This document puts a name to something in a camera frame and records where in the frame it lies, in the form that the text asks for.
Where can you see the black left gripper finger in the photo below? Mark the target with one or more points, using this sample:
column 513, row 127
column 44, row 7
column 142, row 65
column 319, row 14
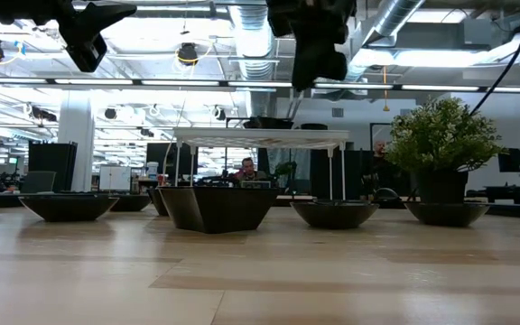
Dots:
column 86, row 36

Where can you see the small green background plant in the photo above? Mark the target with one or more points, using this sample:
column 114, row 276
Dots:
column 285, row 169

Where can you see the black leaf mini plate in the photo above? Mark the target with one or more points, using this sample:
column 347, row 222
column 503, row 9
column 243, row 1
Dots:
column 334, row 216
column 131, row 204
column 445, row 216
column 68, row 208

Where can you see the black teardrop mini plate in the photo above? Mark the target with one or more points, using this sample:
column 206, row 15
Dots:
column 269, row 123
column 314, row 127

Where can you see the dark rounded object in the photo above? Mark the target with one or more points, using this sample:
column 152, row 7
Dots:
column 386, row 195

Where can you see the grey chair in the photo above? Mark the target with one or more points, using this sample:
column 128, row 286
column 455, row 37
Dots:
column 38, row 182

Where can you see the white water jug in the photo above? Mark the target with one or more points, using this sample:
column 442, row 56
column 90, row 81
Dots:
column 152, row 170

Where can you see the tall black cabinet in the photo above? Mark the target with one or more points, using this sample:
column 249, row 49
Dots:
column 52, row 167

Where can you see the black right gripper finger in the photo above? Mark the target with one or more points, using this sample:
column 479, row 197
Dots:
column 318, row 63

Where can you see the black wavy square mini plate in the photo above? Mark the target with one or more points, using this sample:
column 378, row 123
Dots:
column 158, row 203
column 217, row 210

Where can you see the silver spiral air duct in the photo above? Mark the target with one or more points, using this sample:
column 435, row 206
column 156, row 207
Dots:
column 253, row 40
column 395, row 15

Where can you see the white building column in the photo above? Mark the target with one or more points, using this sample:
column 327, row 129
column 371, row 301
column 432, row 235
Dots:
column 76, row 135

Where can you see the green plant in black pot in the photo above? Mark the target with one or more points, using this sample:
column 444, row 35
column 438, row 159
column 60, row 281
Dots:
column 440, row 140

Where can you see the grey laptop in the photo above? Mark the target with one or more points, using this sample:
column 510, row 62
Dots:
column 255, row 184

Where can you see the black desk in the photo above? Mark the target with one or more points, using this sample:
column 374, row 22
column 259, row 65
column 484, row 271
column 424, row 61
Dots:
column 513, row 192

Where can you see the black monitor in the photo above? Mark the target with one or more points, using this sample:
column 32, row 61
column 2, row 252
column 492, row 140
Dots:
column 511, row 160

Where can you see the black partition panel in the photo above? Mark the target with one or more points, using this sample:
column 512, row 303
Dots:
column 359, row 171

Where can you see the person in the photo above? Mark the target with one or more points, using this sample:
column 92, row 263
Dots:
column 379, row 147
column 247, row 166

